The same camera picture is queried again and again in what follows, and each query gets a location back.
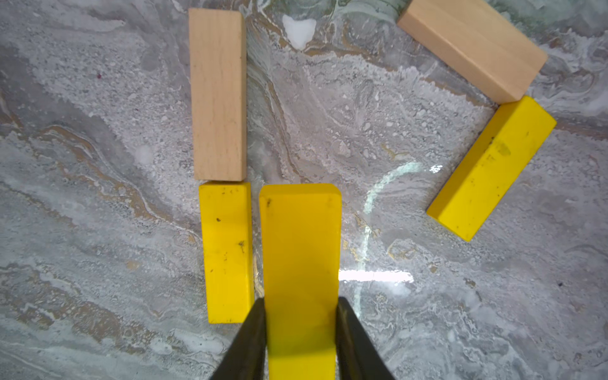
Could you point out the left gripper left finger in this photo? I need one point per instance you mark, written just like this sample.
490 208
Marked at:
245 357

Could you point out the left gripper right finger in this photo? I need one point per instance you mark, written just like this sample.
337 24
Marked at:
356 355

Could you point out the wooden block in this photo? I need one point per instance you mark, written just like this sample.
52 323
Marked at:
478 43
217 44

